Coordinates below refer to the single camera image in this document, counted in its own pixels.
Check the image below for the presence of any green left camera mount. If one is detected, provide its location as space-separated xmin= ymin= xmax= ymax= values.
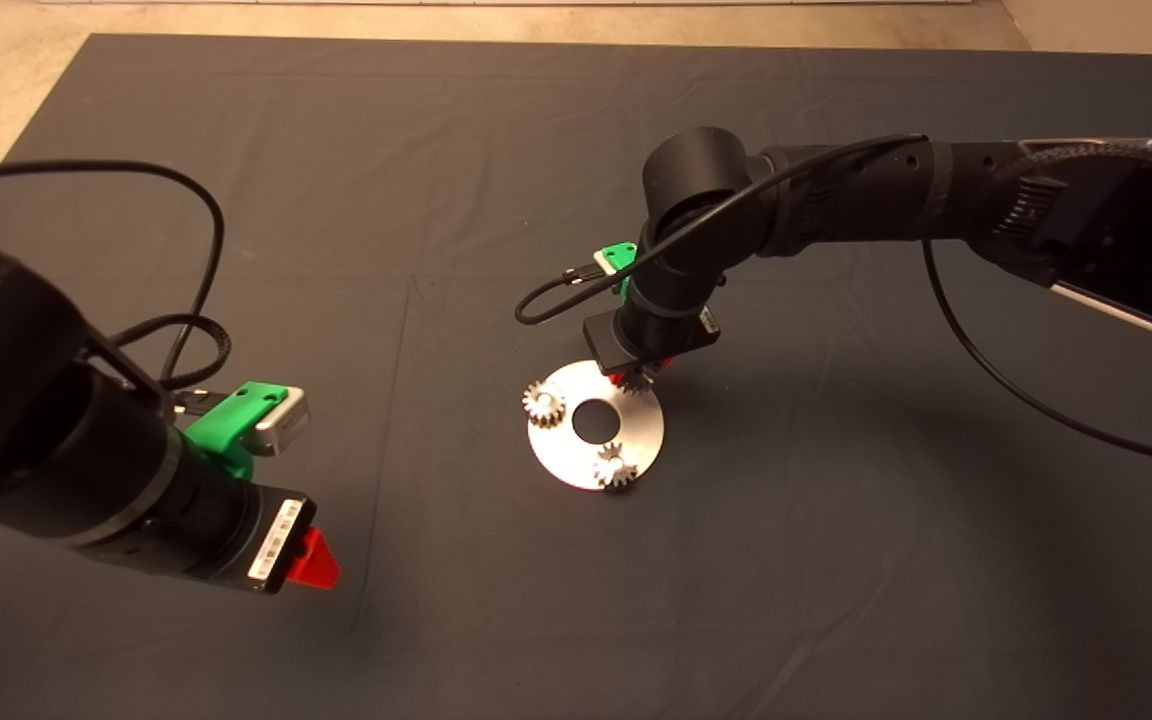
xmin=186 ymin=382 xmax=289 ymax=481

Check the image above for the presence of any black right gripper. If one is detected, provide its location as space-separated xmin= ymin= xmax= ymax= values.
xmin=583 ymin=300 xmax=722 ymax=389

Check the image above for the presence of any dark grey table cloth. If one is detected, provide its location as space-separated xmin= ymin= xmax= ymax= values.
xmin=0 ymin=35 xmax=1152 ymax=720

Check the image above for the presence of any silver left camera box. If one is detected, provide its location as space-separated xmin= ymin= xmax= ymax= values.
xmin=254 ymin=388 xmax=310 ymax=457

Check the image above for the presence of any black camera cable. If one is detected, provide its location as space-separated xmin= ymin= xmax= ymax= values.
xmin=514 ymin=135 xmax=1152 ymax=476
xmin=0 ymin=160 xmax=232 ymax=416

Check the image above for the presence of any black right camera cable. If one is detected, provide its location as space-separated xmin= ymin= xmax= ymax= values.
xmin=514 ymin=135 xmax=1152 ymax=476

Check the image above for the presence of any black left camera cable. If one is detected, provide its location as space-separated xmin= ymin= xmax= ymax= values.
xmin=0 ymin=160 xmax=232 ymax=416

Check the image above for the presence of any green right camera mount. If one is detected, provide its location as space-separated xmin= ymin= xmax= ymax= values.
xmin=601 ymin=242 xmax=640 ymax=297

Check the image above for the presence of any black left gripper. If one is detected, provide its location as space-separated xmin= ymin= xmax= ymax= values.
xmin=86 ymin=460 xmax=342 ymax=594

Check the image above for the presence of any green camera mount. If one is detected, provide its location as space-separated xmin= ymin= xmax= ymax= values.
xmin=186 ymin=382 xmax=289 ymax=481
xmin=601 ymin=242 xmax=640 ymax=297

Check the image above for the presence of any round metal carrier plate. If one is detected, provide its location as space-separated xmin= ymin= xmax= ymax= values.
xmin=528 ymin=360 xmax=666 ymax=491

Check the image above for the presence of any braided black arm cable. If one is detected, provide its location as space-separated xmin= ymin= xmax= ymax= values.
xmin=991 ymin=140 xmax=1152 ymax=206

